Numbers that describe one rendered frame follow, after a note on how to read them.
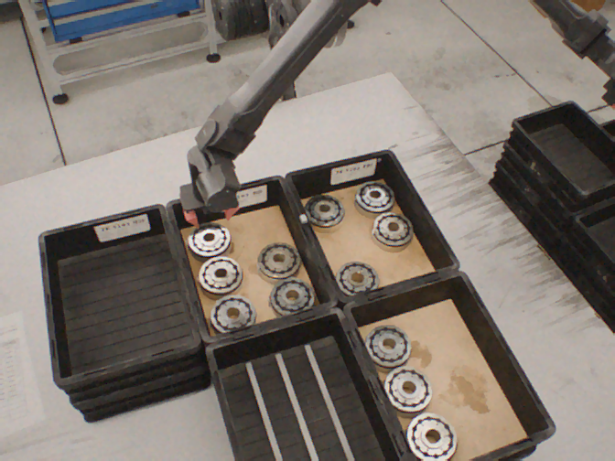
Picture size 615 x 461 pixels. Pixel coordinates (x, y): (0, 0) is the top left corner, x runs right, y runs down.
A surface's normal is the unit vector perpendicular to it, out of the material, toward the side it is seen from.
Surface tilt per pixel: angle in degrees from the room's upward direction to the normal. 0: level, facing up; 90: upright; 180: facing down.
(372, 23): 0
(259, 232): 0
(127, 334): 0
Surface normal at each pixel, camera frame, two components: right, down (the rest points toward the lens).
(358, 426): 0.04, -0.60
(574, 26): 0.38, 0.72
